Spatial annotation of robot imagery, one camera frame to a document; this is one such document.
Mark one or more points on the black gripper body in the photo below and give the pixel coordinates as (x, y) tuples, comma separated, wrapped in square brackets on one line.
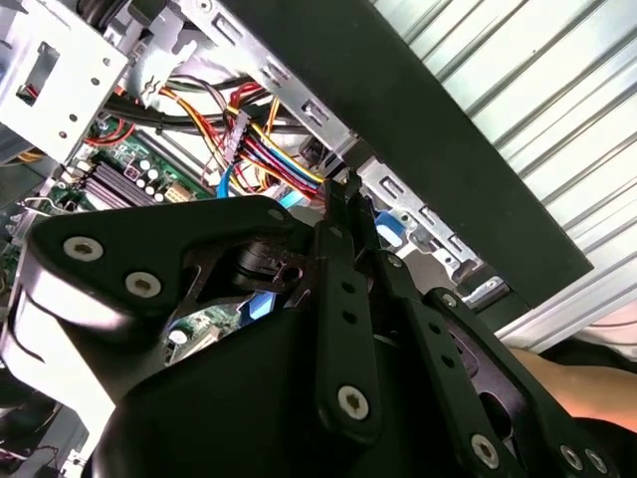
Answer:
[(224, 398)]

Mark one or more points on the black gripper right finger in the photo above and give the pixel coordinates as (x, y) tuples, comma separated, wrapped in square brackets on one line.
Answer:
[(440, 343)]

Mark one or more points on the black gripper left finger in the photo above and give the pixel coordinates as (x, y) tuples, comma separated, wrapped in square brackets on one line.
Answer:
[(149, 234)]

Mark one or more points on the hard disk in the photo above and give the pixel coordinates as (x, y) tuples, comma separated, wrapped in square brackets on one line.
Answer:
[(388, 229)]

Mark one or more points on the person's hand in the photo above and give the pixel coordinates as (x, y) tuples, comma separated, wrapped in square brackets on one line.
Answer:
[(597, 393)]

